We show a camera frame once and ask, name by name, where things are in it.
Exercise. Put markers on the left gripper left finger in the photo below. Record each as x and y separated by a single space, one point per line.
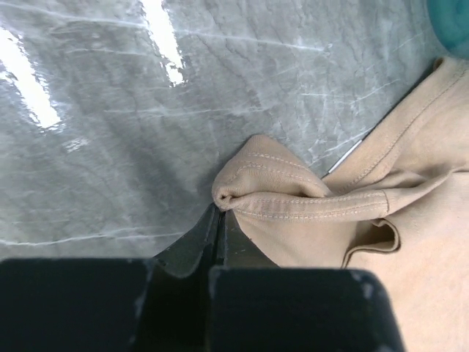
158 303

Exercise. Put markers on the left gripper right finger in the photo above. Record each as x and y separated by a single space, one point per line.
257 306

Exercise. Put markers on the teal plastic basket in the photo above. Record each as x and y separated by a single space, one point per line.
449 19

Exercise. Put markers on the beige t shirt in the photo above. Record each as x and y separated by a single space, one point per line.
396 206

